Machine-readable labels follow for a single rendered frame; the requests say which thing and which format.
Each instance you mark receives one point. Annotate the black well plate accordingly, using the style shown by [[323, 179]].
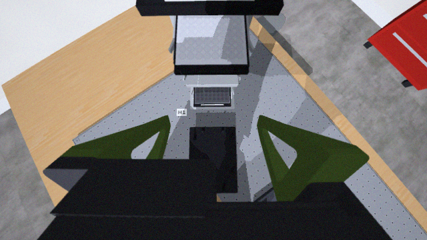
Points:
[[212, 97], [208, 7]]

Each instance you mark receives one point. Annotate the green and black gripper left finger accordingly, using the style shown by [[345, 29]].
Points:
[[121, 144]]

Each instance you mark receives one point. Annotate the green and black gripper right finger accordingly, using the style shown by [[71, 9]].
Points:
[[319, 158]]

